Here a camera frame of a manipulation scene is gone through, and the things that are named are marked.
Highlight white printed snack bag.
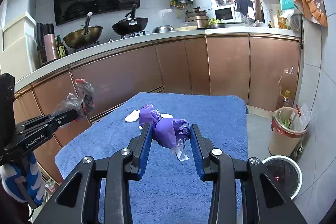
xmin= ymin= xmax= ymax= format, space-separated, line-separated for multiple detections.
xmin=52 ymin=79 xmax=95 ymax=122

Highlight purple wrapper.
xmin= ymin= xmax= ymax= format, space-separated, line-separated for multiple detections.
xmin=139 ymin=104 xmax=190 ymax=161

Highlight small white tissue piece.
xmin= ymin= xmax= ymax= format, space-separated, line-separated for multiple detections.
xmin=125 ymin=110 xmax=139 ymax=122

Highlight white round trash bin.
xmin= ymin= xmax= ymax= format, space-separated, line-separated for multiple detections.
xmin=262 ymin=155 xmax=302 ymax=200

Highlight beige trash bin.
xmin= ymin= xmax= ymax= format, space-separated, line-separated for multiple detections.
xmin=268 ymin=107 xmax=307 ymax=157

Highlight brown kitchen cabinets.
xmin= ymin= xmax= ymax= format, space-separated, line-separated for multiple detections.
xmin=14 ymin=33 xmax=301 ymax=183

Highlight olive oil bottle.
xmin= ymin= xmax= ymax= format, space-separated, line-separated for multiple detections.
xmin=56 ymin=35 xmax=67 ymax=58

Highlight pink thermos bottle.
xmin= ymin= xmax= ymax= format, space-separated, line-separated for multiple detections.
xmin=43 ymin=23 xmax=59 ymax=63

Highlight blue towel mat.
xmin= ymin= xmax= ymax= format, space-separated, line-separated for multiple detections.
xmin=55 ymin=92 xmax=248 ymax=223

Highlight brass wok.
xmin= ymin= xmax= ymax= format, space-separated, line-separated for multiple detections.
xmin=63 ymin=12 xmax=103 ymax=50

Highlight cooking oil bottle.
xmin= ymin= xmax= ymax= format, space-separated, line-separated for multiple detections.
xmin=275 ymin=66 xmax=296 ymax=110

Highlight black wok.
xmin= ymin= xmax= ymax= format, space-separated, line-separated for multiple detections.
xmin=112 ymin=3 xmax=148 ymax=37

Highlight steel bowl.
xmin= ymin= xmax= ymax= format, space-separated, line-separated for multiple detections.
xmin=152 ymin=25 xmax=175 ymax=34

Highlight green vegetables bowl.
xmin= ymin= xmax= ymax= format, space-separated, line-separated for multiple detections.
xmin=209 ymin=18 xmax=226 ymax=29

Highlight steel pot with lid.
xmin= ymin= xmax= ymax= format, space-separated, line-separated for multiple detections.
xmin=185 ymin=6 xmax=210 ymax=30

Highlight white microwave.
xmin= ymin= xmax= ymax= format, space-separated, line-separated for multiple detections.
xmin=215 ymin=5 xmax=236 ymax=23

